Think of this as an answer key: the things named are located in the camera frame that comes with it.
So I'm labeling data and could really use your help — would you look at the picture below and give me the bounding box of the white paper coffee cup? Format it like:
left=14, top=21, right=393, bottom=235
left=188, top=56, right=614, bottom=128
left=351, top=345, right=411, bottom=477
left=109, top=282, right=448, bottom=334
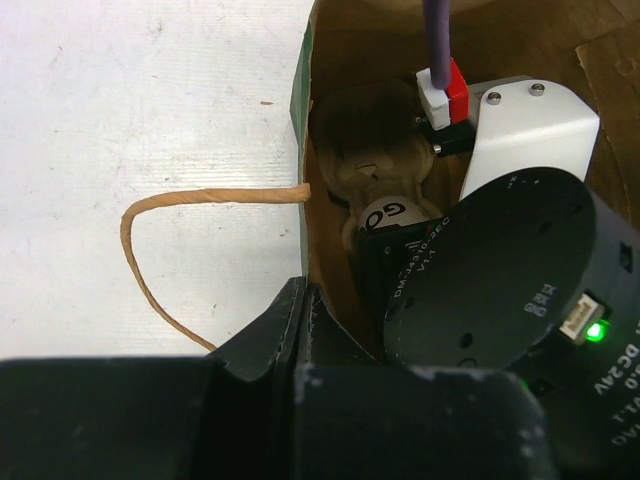
left=358, top=196, right=429, bottom=231

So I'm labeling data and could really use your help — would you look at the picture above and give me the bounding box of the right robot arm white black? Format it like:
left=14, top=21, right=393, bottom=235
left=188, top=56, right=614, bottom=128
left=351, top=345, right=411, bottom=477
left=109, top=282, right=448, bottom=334
left=356, top=167, right=639, bottom=479

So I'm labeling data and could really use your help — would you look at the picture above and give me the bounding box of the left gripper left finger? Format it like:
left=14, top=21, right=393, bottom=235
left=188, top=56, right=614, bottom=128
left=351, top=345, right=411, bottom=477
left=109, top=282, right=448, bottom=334
left=1, top=277, right=305, bottom=479

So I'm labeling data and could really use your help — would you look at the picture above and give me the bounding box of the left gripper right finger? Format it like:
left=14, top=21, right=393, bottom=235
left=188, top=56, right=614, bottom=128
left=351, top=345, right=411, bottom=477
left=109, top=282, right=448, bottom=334
left=294, top=286, right=559, bottom=479

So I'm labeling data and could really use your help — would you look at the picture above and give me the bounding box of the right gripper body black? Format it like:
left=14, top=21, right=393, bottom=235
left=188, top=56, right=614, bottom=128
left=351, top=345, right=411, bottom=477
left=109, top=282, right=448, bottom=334
left=355, top=222, right=430, bottom=320

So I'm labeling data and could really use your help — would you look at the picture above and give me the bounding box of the brown green paper bag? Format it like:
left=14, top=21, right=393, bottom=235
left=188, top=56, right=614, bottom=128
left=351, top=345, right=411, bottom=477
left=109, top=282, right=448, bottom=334
left=120, top=1, right=639, bottom=354

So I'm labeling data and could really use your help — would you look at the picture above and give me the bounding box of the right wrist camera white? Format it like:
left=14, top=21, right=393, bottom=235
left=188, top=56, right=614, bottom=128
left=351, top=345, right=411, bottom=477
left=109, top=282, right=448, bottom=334
left=415, top=63, right=600, bottom=200

